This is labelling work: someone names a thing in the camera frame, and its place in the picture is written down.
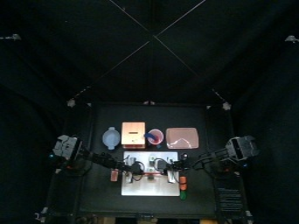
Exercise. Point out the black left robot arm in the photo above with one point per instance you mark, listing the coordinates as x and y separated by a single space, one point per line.
74 150

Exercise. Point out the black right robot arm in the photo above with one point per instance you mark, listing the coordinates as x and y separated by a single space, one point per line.
238 148

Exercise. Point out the toy sushi piece green centre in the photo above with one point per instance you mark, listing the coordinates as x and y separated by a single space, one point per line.
151 157
151 168

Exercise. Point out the orange toy food block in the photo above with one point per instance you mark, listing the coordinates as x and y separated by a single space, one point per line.
114 176

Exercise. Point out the toy carrot with green top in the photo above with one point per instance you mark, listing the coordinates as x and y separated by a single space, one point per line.
183 186

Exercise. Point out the blue spoon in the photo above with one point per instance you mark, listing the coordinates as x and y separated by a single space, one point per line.
150 137

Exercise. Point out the pink cup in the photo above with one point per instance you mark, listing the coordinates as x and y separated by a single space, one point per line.
158 134

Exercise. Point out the pink square plate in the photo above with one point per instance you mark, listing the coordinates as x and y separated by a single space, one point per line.
182 137

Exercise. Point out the wooden box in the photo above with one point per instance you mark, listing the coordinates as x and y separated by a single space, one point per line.
133 133

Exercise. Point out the light blue bowl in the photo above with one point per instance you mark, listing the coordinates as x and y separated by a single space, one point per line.
111 138

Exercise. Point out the silver frame bracket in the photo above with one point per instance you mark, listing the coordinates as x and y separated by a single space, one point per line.
226 106
71 102

